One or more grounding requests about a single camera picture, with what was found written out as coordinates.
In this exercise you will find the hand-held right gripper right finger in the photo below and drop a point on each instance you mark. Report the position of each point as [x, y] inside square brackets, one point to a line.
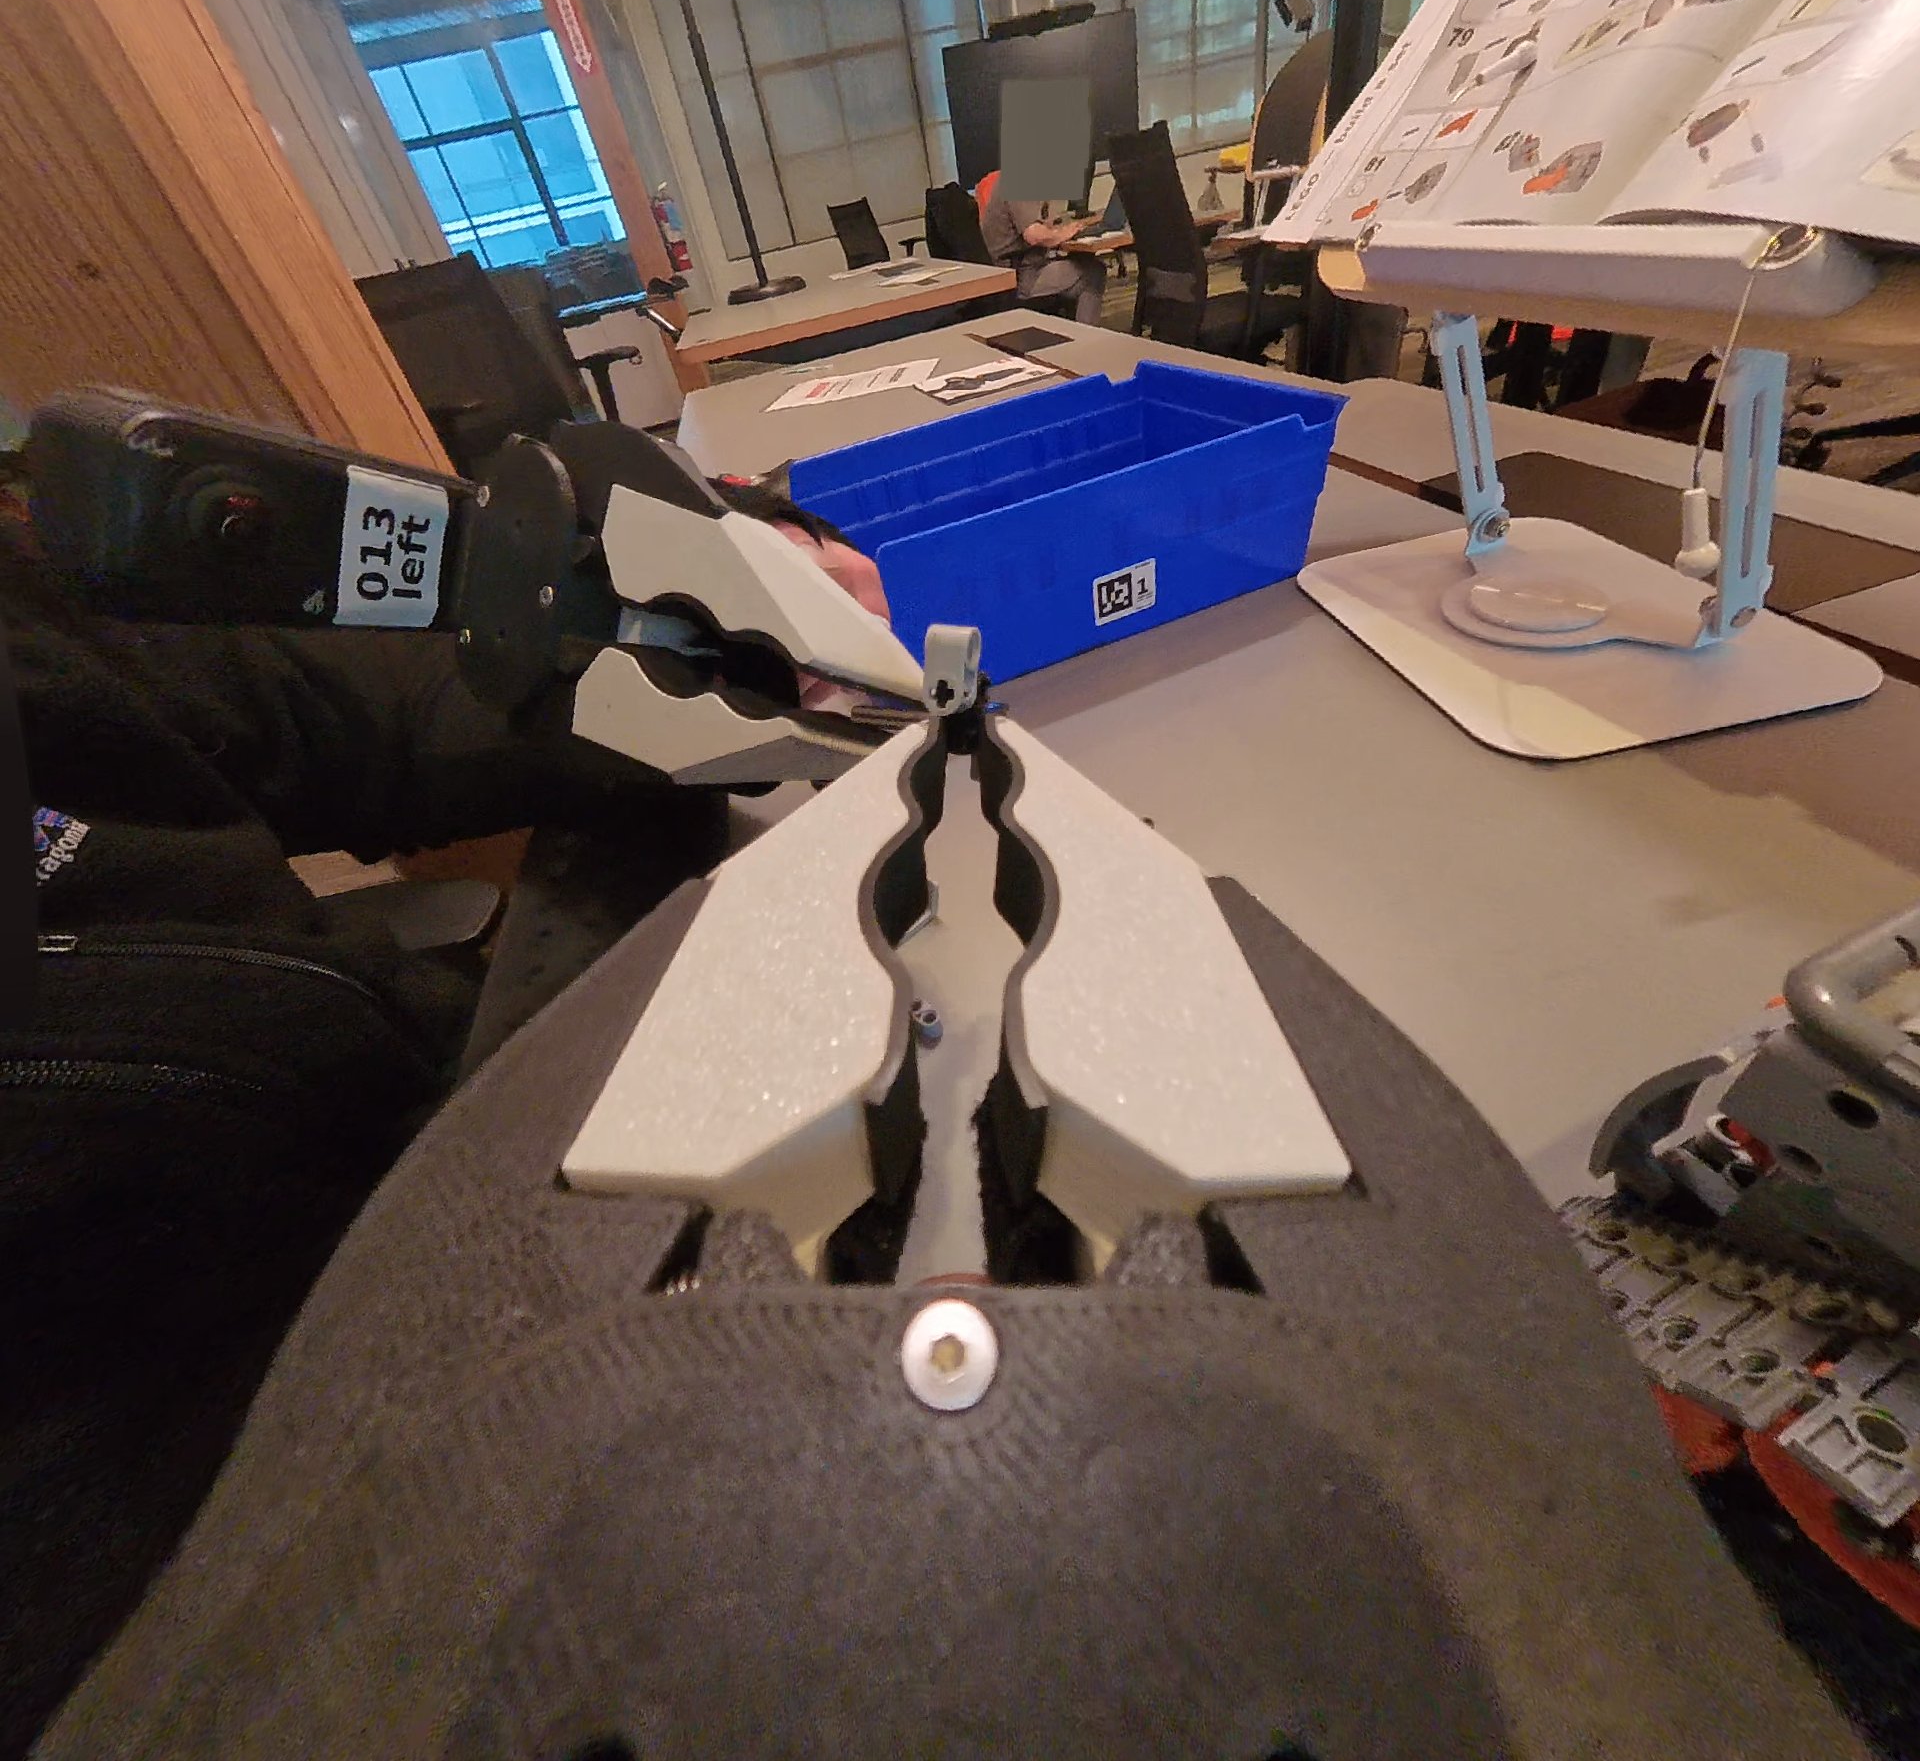
[1185, 1042]

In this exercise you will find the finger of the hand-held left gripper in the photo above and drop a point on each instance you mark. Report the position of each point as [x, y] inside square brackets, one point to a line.
[734, 575]
[677, 727]

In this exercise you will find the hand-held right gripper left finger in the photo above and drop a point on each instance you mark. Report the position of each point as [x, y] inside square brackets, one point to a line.
[734, 1042]

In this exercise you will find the pale grey brick connector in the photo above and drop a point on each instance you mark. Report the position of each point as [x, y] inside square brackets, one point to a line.
[951, 659]

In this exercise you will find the blue storage bin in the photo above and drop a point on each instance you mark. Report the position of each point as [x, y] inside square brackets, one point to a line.
[1200, 500]

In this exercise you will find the person's left hand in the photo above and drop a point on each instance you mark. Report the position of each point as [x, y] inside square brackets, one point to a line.
[858, 580]

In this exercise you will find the black office chair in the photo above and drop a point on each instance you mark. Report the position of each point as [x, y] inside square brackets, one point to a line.
[1162, 217]
[450, 336]
[858, 235]

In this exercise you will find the red fire extinguisher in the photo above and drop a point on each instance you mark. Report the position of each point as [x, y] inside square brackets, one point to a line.
[671, 229]

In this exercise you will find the white book stand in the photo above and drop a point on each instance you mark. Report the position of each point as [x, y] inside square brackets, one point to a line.
[1650, 681]

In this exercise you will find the grey orange tracked toy robot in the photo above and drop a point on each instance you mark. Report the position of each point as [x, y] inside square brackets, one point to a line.
[1799, 1117]

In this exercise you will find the black wall screen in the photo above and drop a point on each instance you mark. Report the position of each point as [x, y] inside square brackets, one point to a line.
[1114, 67]

